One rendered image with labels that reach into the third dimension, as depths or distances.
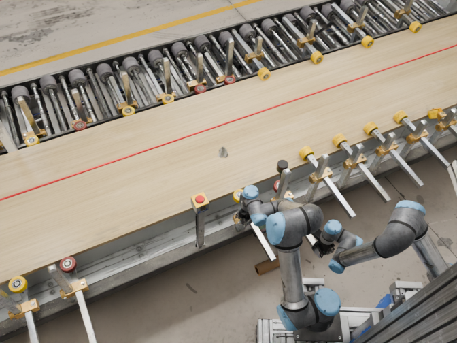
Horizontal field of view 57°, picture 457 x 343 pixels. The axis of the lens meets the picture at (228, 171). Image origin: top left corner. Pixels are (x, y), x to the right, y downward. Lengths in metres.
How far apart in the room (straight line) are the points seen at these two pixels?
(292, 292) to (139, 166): 1.27
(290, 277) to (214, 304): 1.46
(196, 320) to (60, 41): 3.28
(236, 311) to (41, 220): 1.46
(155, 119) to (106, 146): 0.37
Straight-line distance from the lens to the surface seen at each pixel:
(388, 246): 1.80
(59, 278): 2.19
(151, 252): 2.60
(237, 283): 3.18
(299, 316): 1.83
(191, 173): 2.52
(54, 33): 5.14
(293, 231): 1.61
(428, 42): 3.84
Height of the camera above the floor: 2.99
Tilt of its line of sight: 56 degrees down
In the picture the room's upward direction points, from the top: 5 degrees clockwise
